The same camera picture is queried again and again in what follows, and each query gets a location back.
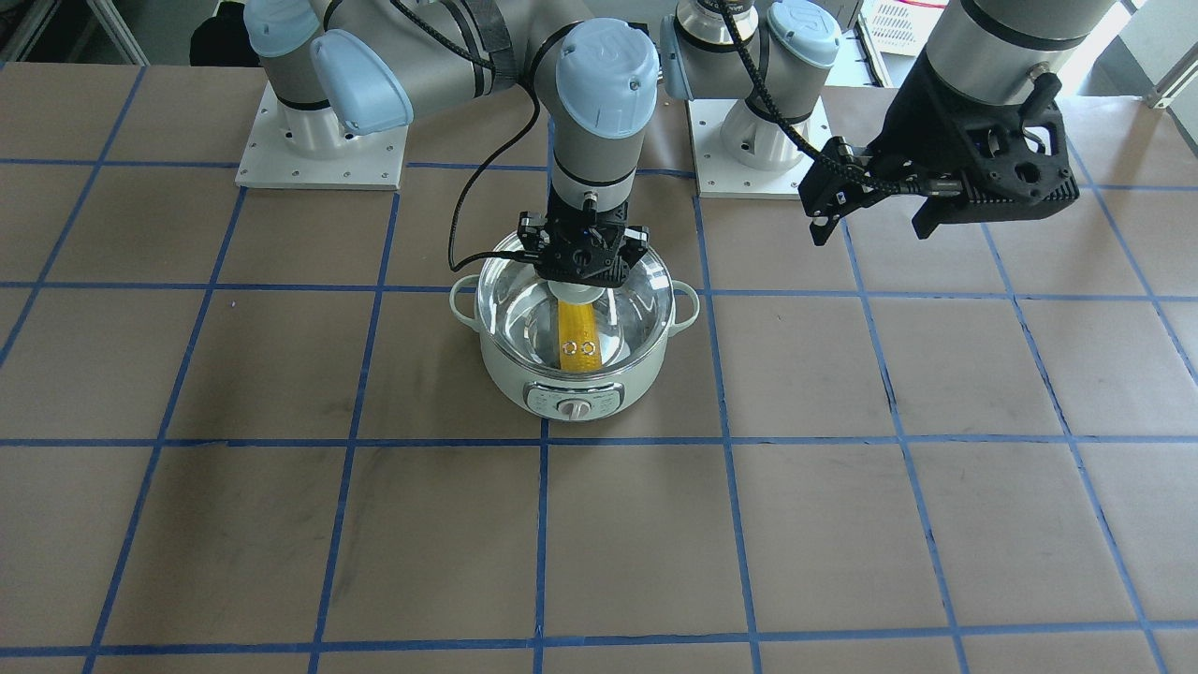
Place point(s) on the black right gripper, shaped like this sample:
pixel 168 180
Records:
pixel 531 237

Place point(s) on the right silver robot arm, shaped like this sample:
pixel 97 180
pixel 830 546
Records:
pixel 344 76

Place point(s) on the glass pot lid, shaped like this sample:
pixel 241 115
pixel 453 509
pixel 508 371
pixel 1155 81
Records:
pixel 517 313

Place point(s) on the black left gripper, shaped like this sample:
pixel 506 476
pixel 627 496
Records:
pixel 910 117

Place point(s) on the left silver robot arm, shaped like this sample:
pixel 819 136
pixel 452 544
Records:
pixel 776 56

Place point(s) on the yellow corn cob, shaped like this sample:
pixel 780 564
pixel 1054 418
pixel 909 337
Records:
pixel 579 346

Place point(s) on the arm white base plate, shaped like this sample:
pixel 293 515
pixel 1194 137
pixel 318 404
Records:
pixel 739 155
pixel 309 149

